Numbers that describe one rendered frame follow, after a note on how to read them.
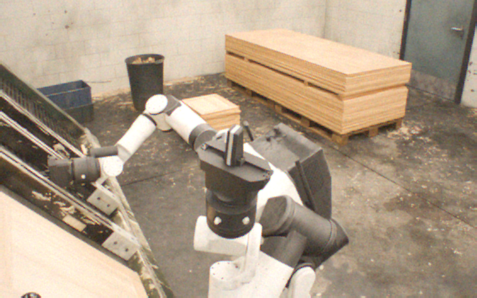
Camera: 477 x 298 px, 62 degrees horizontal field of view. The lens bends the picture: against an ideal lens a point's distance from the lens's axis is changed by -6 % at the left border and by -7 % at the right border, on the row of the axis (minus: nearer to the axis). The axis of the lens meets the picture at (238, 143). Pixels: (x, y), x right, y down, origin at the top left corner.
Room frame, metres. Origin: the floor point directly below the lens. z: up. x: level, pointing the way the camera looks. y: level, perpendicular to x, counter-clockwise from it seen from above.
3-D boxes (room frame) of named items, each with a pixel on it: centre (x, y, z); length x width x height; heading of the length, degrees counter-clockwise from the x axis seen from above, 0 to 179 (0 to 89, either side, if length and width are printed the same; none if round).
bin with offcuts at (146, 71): (5.20, 1.18, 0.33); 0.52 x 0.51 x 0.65; 31
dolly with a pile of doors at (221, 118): (4.19, 0.35, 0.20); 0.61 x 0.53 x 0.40; 31
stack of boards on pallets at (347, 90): (5.27, -0.87, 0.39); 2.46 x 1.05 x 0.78; 31
